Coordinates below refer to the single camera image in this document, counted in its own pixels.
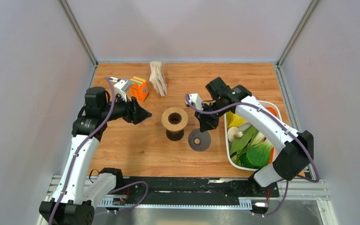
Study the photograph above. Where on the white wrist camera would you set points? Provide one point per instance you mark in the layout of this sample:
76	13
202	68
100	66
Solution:
196	101
121	87

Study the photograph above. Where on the white mushroom toy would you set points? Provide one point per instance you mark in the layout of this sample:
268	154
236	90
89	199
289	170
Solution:
233	133

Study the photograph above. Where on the brown glass carafe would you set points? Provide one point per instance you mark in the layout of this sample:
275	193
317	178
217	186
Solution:
175	135

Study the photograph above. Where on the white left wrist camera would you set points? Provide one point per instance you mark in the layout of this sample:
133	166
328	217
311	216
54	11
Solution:
121	87

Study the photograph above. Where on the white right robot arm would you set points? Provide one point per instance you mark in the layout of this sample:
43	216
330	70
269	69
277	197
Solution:
296	149

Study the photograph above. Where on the white plastic basin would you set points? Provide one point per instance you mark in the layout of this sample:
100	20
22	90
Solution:
241	128

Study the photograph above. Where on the orange carrot toy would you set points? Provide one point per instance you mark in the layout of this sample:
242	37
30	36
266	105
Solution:
272	110

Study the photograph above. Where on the green bok choy toy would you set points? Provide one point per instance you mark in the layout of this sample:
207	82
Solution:
252	151

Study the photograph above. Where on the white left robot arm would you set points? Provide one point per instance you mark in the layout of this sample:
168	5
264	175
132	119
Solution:
72	203

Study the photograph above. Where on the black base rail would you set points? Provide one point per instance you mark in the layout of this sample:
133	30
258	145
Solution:
187	191

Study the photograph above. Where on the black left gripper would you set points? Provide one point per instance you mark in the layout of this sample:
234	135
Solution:
134	113

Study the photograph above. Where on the blue ribbed coffee dripper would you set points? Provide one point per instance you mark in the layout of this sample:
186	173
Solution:
199	141

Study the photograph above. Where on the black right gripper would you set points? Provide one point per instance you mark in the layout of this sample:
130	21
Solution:
206	123

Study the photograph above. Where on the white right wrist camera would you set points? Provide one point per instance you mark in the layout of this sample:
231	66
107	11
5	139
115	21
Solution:
196	101

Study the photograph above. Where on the stack of paper coffee filters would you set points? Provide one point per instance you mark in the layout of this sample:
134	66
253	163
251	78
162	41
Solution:
157	78

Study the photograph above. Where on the yellow napa cabbage toy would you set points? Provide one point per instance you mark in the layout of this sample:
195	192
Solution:
234	120

